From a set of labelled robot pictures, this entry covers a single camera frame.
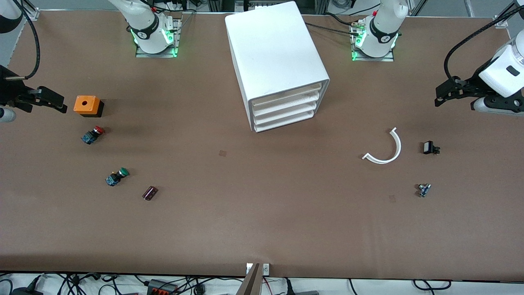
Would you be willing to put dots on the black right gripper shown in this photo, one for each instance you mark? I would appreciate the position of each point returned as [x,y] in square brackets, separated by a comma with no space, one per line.
[9,91]

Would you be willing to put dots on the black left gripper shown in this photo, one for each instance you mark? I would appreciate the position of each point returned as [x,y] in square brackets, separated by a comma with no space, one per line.
[473,83]

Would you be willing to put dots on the white plastic drawer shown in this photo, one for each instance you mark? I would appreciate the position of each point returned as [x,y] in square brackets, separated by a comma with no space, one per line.
[286,95]
[286,104]
[286,121]
[286,112]

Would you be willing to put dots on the red mushroom push button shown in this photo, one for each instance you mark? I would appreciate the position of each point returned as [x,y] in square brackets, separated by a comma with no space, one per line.
[91,136]

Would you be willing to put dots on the green mushroom push button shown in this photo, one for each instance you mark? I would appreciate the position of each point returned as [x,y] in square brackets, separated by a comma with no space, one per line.
[116,177]

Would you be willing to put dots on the white drawer cabinet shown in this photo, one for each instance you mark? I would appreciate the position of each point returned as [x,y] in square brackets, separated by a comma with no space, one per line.
[270,49]

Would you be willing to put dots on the white curved plastic strip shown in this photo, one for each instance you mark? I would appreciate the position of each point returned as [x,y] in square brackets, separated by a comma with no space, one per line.
[398,146]

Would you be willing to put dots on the small blue metal potentiometer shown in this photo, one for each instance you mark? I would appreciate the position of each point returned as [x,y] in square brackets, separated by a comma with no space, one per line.
[423,190]

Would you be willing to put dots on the dark maroon cylindrical capacitor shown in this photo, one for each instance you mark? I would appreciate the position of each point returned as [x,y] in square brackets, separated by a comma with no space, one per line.
[150,193]

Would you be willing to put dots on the black orange power strip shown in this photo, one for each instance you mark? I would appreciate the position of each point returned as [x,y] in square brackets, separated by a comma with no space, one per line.
[161,289]

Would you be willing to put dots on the orange button enclosure box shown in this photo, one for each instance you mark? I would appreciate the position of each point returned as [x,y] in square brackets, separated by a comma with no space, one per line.
[86,104]

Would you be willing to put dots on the small black switch component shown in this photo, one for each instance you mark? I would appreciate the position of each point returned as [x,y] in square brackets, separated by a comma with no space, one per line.
[428,147]

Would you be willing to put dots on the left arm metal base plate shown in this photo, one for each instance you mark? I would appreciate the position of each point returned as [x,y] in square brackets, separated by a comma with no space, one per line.
[374,59]

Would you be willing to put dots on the metal table corner bracket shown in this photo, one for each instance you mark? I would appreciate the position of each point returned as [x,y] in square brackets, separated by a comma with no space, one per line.
[32,13]
[500,22]

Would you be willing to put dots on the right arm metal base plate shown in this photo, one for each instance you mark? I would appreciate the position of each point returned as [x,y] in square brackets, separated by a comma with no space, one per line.
[155,55]

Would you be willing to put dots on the small white metal bracket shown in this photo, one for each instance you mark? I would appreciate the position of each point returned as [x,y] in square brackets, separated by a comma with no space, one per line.
[249,268]
[266,268]

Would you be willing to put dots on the brown camera pole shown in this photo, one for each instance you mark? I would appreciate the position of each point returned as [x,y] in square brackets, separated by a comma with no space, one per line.
[250,284]

